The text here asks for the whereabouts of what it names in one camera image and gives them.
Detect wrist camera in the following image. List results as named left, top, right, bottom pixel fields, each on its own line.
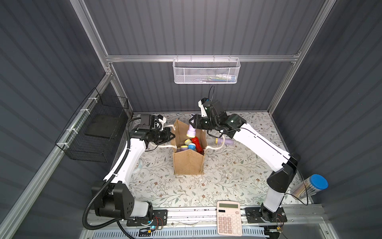
left=198, top=98, right=209, bottom=117
left=138, top=114, right=167, bottom=131

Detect brown jute tote bag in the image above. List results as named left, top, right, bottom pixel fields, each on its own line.
left=160, top=120, right=224, bottom=175

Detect white wire wall basket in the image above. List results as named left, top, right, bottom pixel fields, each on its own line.
left=172, top=57, right=241, bottom=84

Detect blue flashlight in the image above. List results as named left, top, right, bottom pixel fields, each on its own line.
left=188, top=143, right=196, bottom=151

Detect black corrugated cable hose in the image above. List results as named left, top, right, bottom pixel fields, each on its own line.
left=82, top=117, right=141, bottom=239

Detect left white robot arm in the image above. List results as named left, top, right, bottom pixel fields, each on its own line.
left=91, top=127, right=175, bottom=221

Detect pink desk calculator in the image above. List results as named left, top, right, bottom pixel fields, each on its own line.
left=216, top=201, right=243, bottom=237

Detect green flashlight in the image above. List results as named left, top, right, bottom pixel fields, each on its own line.
left=185, top=138, right=193, bottom=145

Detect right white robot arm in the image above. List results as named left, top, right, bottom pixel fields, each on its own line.
left=189, top=98, right=298, bottom=214

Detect black wire side basket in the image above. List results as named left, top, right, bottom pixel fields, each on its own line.
left=56, top=89, right=130, bottom=163

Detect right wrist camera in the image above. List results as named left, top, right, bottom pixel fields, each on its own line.
left=198, top=98, right=209, bottom=117

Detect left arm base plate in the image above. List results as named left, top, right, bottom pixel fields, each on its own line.
left=126, top=210, right=168, bottom=227

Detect clear tape roll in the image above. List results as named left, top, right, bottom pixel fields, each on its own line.
left=133, top=160, right=143, bottom=174

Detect purple flashlight top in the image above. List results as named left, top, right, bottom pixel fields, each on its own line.
left=215, top=137, right=234, bottom=145

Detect blue lid pencil tube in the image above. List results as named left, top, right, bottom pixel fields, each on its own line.
left=290, top=174, right=329, bottom=200

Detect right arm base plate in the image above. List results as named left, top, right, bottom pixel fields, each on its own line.
left=245, top=205, right=287, bottom=223

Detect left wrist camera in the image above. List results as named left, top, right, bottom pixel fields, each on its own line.
left=138, top=114, right=167, bottom=131

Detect markers in wall basket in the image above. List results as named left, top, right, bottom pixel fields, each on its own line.
left=199, top=74, right=237, bottom=84

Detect purple flashlight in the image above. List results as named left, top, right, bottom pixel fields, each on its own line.
left=215, top=137, right=234, bottom=145
left=180, top=145, right=189, bottom=151
left=187, top=124, right=196, bottom=138

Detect red flashlight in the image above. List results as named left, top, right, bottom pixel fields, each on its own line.
left=191, top=137, right=204, bottom=154

